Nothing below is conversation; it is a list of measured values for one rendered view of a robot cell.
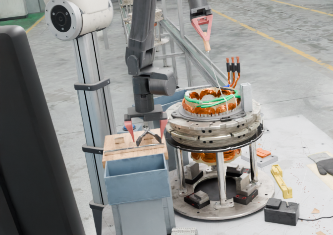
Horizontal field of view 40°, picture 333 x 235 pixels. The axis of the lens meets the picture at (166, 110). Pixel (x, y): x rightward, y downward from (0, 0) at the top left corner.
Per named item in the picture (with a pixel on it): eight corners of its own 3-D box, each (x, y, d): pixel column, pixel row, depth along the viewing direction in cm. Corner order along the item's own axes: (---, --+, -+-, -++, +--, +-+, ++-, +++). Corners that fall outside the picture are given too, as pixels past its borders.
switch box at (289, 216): (296, 226, 139) (295, 210, 138) (264, 221, 144) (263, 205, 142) (300, 215, 145) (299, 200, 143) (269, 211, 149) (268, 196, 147)
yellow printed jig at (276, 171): (294, 198, 155) (294, 189, 154) (283, 199, 155) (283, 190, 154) (278, 168, 176) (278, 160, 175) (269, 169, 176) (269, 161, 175)
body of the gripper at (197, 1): (209, 18, 153) (204, -4, 153) (211, 10, 142) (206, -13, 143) (191, 22, 153) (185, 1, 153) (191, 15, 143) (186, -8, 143)
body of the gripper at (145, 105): (163, 117, 134) (161, 92, 131) (128, 121, 133) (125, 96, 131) (161, 109, 140) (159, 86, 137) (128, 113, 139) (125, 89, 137)
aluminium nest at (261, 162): (278, 160, 182) (277, 154, 181) (261, 167, 178) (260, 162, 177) (257, 151, 192) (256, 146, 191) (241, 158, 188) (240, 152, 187)
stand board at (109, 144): (168, 159, 133) (167, 151, 132) (103, 168, 132) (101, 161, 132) (163, 134, 152) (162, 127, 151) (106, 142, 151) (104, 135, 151)
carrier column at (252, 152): (259, 184, 162) (256, 129, 155) (252, 185, 162) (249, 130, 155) (256, 180, 164) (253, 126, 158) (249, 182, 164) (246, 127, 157)
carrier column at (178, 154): (187, 192, 162) (180, 138, 156) (180, 193, 162) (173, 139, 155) (185, 189, 165) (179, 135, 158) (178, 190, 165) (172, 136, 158)
